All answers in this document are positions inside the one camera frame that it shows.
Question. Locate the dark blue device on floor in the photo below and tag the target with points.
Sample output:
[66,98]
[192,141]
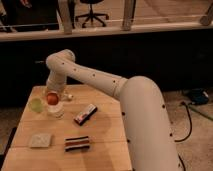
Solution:
[198,96]

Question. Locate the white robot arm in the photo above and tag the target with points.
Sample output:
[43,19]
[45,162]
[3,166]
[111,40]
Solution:
[146,122]

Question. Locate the striped folded cloth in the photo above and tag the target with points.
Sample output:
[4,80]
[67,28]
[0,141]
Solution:
[77,143]

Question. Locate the white square dish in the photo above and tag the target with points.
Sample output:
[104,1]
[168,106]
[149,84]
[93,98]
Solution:
[41,140]

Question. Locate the white paper cup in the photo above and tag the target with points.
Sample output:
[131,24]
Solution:
[55,110]

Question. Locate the red apple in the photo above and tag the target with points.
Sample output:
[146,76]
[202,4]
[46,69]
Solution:
[52,98]

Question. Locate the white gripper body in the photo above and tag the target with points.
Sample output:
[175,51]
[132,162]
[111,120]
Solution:
[57,88]

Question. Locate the black red white box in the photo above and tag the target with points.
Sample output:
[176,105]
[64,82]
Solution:
[85,114]

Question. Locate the black office chair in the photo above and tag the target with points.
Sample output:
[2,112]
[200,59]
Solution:
[91,15]

